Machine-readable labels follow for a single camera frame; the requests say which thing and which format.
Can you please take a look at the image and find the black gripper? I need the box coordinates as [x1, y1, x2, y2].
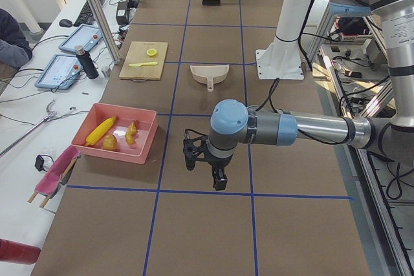
[184, 129, 233, 191]

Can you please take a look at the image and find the tan toy ginger root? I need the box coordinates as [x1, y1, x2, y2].
[125, 121, 137, 145]

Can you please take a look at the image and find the beige plastic dustpan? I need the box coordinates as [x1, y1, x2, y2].
[190, 64, 230, 92]

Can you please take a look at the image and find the brown toy potato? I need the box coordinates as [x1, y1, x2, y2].
[102, 134, 118, 151]

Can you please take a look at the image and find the yellow toy corn cob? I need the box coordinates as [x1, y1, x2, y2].
[84, 116, 117, 147]

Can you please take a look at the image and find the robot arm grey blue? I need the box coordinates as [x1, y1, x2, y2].
[183, 0, 413, 191]

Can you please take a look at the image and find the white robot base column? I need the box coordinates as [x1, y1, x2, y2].
[256, 0, 313, 80]

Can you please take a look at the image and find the pink plastic bin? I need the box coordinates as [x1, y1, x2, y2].
[72, 103, 158, 164]

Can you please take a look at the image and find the yellow plastic knife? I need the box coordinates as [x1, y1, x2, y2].
[128, 61, 158, 67]

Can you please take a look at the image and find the wooden cutting board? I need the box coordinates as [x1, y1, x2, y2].
[119, 41, 168, 80]

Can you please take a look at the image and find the yellow lemon slice toy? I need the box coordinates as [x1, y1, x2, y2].
[146, 48, 158, 58]

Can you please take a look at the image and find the pink cloth wooden rack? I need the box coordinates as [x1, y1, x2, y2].
[27, 145, 80, 208]

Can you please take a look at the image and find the metal reacher grabber tool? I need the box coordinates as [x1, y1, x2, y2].
[1, 100, 57, 156]

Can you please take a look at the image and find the black water bottle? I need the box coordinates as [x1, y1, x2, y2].
[74, 45, 99, 80]

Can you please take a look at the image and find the black power adapter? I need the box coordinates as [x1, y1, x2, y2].
[116, 1, 130, 25]

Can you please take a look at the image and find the blue teach pendant tablet near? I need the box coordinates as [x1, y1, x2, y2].
[35, 54, 83, 90]

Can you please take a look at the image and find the blue teach pendant tablet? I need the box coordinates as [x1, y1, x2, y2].
[58, 24, 102, 54]
[35, 54, 83, 90]

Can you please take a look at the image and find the blue teach pendant tablet far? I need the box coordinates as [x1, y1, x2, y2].
[58, 24, 102, 54]

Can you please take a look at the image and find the black keyboard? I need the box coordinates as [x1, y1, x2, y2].
[73, 2, 95, 27]

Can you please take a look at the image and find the red cylinder object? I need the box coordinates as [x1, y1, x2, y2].
[1, 239, 41, 265]

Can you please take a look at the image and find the black computer mouse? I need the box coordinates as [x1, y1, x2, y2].
[59, 19, 73, 28]

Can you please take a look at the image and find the person in dark sweater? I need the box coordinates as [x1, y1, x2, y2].
[1, 9, 32, 69]

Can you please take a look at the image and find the black wrist camera on gripper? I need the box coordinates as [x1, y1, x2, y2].
[183, 139, 196, 171]

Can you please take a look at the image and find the small black device with cable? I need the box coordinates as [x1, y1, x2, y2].
[34, 154, 45, 171]

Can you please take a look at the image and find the aluminium frame post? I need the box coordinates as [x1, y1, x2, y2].
[87, 0, 121, 65]

